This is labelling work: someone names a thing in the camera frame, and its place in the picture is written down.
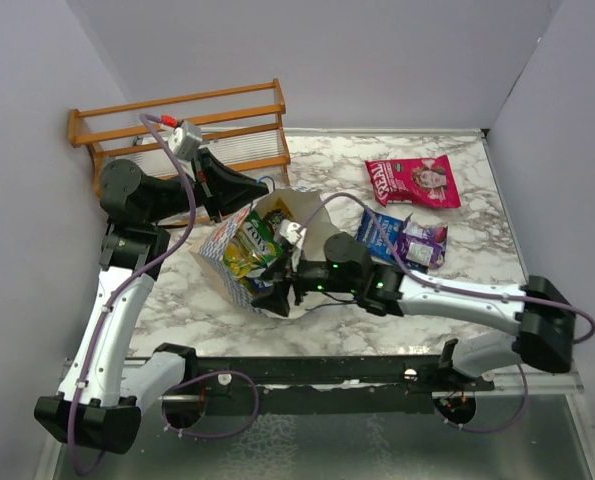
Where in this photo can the wooden tiered shelf rack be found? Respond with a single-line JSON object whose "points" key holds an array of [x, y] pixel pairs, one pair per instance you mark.
{"points": [[156, 159]]}

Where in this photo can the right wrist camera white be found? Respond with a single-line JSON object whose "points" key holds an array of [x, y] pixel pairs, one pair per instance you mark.
{"points": [[291, 232]]}

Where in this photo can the purple snack packet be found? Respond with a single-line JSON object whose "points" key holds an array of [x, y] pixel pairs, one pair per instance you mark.
{"points": [[423, 245]]}

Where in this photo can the green yellow snack packet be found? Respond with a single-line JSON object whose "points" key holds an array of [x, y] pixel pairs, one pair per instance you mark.
{"points": [[252, 248]]}

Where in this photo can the blue checkered paper bag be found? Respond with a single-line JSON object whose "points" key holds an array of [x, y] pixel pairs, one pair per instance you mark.
{"points": [[292, 203]]}

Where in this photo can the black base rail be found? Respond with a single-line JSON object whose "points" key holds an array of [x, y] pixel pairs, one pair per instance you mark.
{"points": [[318, 386]]}

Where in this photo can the blue Kettle chips bag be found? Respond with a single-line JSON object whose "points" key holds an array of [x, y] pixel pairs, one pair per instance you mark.
{"points": [[368, 234]]}

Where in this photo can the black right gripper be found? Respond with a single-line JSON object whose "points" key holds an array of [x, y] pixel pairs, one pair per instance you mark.
{"points": [[276, 302]]}

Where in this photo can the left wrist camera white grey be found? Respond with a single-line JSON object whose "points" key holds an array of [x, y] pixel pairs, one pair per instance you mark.
{"points": [[185, 140]]}

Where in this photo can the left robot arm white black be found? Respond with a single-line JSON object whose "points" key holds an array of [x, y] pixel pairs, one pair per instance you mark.
{"points": [[96, 405]]}

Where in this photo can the pink Real crisps bag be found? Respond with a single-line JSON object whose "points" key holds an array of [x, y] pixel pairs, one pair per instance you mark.
{"points": [[427, 182]]}

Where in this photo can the blue Burts chips bag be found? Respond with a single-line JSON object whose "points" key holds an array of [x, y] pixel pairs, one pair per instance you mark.
{"points": [[256, 286]]}

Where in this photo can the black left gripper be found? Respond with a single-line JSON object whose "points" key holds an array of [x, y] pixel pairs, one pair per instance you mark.
{"points": [[221, 189]]}

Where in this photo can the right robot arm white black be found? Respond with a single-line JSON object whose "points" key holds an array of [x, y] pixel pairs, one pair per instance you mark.
{"points": [[530, 324]]}

